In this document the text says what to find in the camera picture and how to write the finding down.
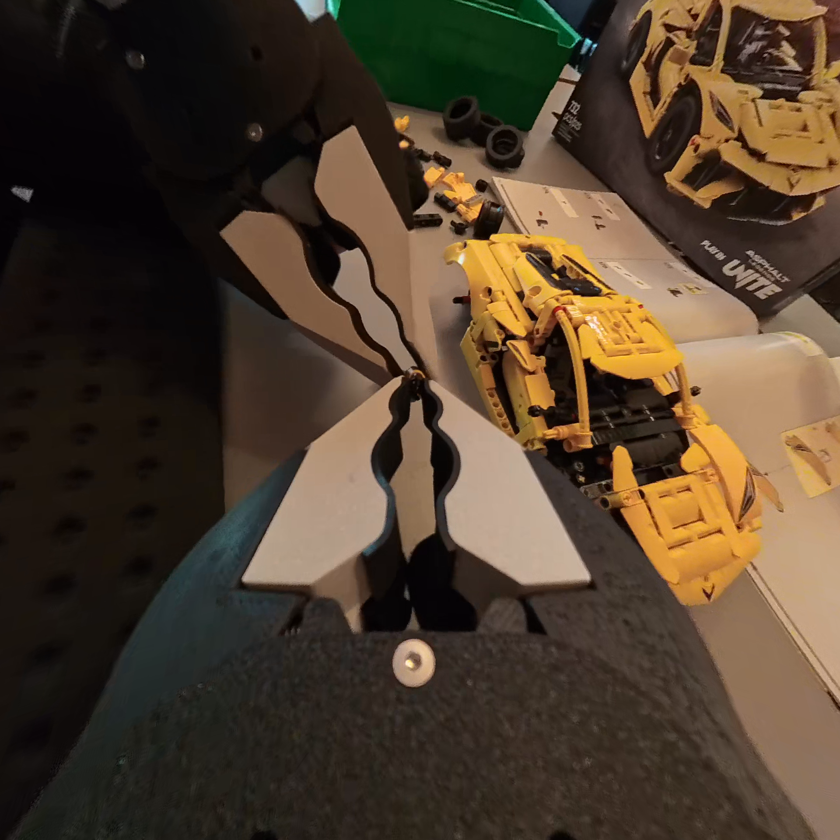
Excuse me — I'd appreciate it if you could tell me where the grey desk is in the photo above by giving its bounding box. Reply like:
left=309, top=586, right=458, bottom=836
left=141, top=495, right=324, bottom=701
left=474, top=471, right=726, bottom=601
left=220, top=39, right=840, bottom=840

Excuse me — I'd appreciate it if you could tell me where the person's left forearm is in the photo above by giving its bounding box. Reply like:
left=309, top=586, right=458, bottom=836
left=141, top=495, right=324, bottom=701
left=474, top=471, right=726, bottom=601
left=0, top=0, right=153, bottom=225

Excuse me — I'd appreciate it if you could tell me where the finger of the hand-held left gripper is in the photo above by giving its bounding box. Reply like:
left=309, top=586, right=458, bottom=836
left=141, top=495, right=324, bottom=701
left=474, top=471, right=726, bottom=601
left=220, top=210, right=412, bottom=388
left=312, top=125, right=440, bottom=383

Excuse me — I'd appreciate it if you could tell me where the perforated grey panel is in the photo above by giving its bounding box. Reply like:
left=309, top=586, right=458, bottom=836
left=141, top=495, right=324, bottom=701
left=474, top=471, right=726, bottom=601
left=0, top=215, right=228, bottom=824

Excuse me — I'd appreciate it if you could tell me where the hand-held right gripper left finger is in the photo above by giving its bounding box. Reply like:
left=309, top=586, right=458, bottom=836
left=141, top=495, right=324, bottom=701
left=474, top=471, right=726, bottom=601
left=240, top=378, right=413, bottom=632

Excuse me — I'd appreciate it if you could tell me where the pile of black brick parts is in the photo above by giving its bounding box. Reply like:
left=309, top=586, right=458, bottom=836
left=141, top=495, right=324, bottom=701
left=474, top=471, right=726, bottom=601
left=392, top=114, right=508, bottom=238

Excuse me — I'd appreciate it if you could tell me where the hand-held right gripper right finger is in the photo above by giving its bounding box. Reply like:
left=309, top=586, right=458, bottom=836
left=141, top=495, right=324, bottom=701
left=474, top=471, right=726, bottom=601
left=410, top=381, right=593, bottom=632

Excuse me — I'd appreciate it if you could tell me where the yellow toy brick car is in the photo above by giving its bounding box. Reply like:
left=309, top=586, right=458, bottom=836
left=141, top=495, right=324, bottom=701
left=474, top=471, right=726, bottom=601
left=442, top=232, right=767, bottom=606

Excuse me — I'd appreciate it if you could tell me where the green storage bin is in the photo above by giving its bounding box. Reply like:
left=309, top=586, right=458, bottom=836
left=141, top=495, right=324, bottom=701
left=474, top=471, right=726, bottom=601
left=326, top=0, right=583, bottom=133

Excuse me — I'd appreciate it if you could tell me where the instruction booklet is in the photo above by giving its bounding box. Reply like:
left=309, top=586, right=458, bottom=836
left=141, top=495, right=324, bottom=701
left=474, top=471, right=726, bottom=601
left=491, top=175, right=840, bottom=704

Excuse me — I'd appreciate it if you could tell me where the toy car box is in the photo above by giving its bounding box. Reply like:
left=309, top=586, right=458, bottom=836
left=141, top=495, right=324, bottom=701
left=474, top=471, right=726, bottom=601
left=550, top=0, right=840, bottom=320

